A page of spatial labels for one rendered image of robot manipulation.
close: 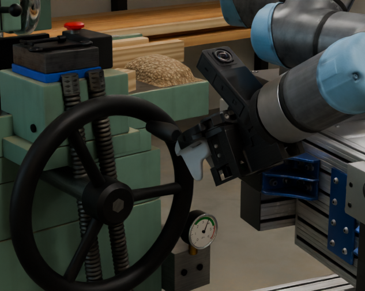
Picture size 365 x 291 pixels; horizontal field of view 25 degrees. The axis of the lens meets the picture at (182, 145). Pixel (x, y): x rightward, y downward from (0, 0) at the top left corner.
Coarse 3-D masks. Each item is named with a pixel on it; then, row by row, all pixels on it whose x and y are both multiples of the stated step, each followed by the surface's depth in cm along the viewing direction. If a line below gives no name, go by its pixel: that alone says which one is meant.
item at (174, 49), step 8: (168, 40) 158; (176, 40) 158; (112, 48) 150; (120, 48) 150; (128, 48) 150; (136, 48) 151; (144, 48) 152; (152, 48) 153; (160, 48) 154; (168, 48) 156; (176, 48) 157; (112, 56) 148; (120, 56) 149; (128, 56) 150; (136, 56) 152; (168, 56) 156; (176, 56) 157; (120, 64) 150
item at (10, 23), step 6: (0, 0) 128; (6, 0) 129; (12, 0) 130; (18, 0) 130; (0, 6) 129; (0, 18) 129; (6, 18) 130; (12, 18) 130; (18, 18) 131; (0, 24) 129; (6, 24) 130; (12, 24) 131; (18, 24) 131; (0, 30) 130; (6, 30) 130; (12, 30) 131; (18, 30) 132
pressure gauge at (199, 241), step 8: (192, 216) 141; (200, 216) 140; (208, 216) 141; (192, 224) 140; (200, 224) 141; (208, 224) 142; (216, 224) 143; (184, 232) 141; (192, 232) 140; (200, 232) 141; (208, 232) 142; (216, 232) 143; (184, 240) 142; (192, 240) 141; (200, 240) 142; (208, 240) 143; (192, 248) 144; (200, 248) 142
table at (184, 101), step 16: (144, 96) 135; (160, 96) 137; (176, 96) 139; (192, 96) 141; (208, 96) 144; (0, 112) 123; (176, 112) 140; (192, 112) 142; (208, 112) 145; (0, 128) 121; (0, 144) 121; (16, 144) 118; (112, 144) 122; (128, 144) 124; (16, 160) 118; (48, 160) 116; (64, 160) 117
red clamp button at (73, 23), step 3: (72, 21) 124; (75, 21) 124; (66, 24) 123; (69, 24) 122; (72, 24) 122; (75, 24) 122; (78, 24) 123; (81, 24) 123; (66, 27) 123; (69, 27) 122; (72, 27) 122; (75, 27) 122; (78, 27) 122; (81, 27) 123; (72, 30) 123
